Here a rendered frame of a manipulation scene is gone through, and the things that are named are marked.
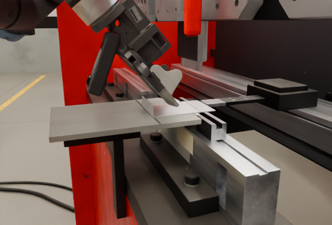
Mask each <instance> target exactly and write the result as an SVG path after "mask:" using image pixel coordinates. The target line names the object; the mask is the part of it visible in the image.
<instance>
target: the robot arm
mask: <svg viewBox="0 0 332 225"><path fill-rule="evenodd" d="M63 1H65V2H66V3H67V4H68V5H69V7H70V8H72V10H73V11H74V12H75V13H76V14H77V15H78V16H79V17H80V18H81V19H82V20H83V21H84V23H85V24H86V25H87V26H90V25H92V26H91V29H92V30H93V31H94V32H95V33H98V32H100V31H101V30H103V29H104V28H105V27H107V28H108V30H109V32H105V34H104V37H103V40H102V42H101V45H100V48H99V51H98V54H97V57H96V60H95V63H94V66H93V69H92V72H91V74H90V75H89V76H88V77H87V80H86V85H87V90H88V92H89V94H92V95H95V96H101V95H102V92H103V90H104V89H105V88H106V86H107V77H108V74H109V71H110V69H111V66H112V63H113V60H114V57H115V54H117V55H118V56H119V57H120V58H121V60H122V61H123V62H124V63H125V64H126V65H127V66H128V67H129V68H130V69H131V70H132V71H133V72H135V73H136V74H137V75H138V76H139V77H140V79H141V80H142V81H143V82H144V83H145V84H146V85H147V86H148V87H149V88H150V89H151V90H152V91H153V92H154V93H155V95H156V96H157V97H159V98H163V100H164V101H165V102H166V103H167V104H168V105H171V106H174V107H178V106H179V104H178V103H177V101H176V100H175V99H174V98H173V96H172V94H173V92H174V91H175V89H176V87H177V86H178V84H179V83H180V81H181V80H182V77H183V75H182V72H181V71H180V70H179V69H174V70H171V71H169V67H168V66H167V65H166V64H163V65H160V66H159V65H153V64H152V63H153V62H154V61H156V60H158V59H159V58H160V57H161V56H162V55H163V54H164V53H165V52H166V51H167V50H168V49H169V48H171V47H172V45H171V44H170V42H169V41H168V40H167V38H166V37H165V36H164V35H163V33H162V32H161V31H160V30H159V28H158V27H157V26H156V24H155V23H151V22H150V20H149V19H148V18H147V17H146V15H145V14H144V13H143V12H142V10H141V9H140V8H139V7H138V5H137V4H136V3H135V1H134V0H123V1H121V2H119V0H0V38H2V39H6V40H7V41H10V42H15V41H19V40H20V39H21V38H22V37H24V36H25V35H27V34H29V33H30V32H32V31H33V29H34V28H35V26H37V25H38V24H39V23H40V22H41V21H42V20H43V19H44V18H45V17H47V16H48V15H49V14H50V13H51V12H52V11H53V10H54V9H56V8H57V7H58V6H59V5H60V4H61V3H62V2H63ZM116 20H118V21H119V25H118V26H116V24H115V22H116ZM117 34H118V35H117Z"/></svg>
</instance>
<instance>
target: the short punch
mask: <svg viewBox="0 0 332 225"><path fill-rule="evenodd" d="M207 48H208V21H201V33H200V35H198V36H197V37H187V36H186V35H185V34H184V21H178V43H177V55H178V56H179V57H181V65H182V66H184V67H187V68H190V69H193V70H196V71H199V72H202V69H203V62H205V61H206V60H207Z"/></svg>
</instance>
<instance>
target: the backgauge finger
mask: <svg viewBox="0 0 332 225"><path fill-rule="evenodd" d="M318 95H319V91H317V90H313V89H309V88H308V85H305V84H301V83H297V82H293V81H289V80H285V79H281V78H275V79H262V80H254V84H248V85H247V95H246V96H241V97H230V98H220V99H209V100H200V102H202V103H204V104H205V105H207V106H209V107H220V106H229V105H238V104H248V103H259V104H261V105H264V106H267V107H269V108H272V109H274V110H277V111H286V110H294V109H302V108H310V107H316V106H317V101H318Z"/></svg>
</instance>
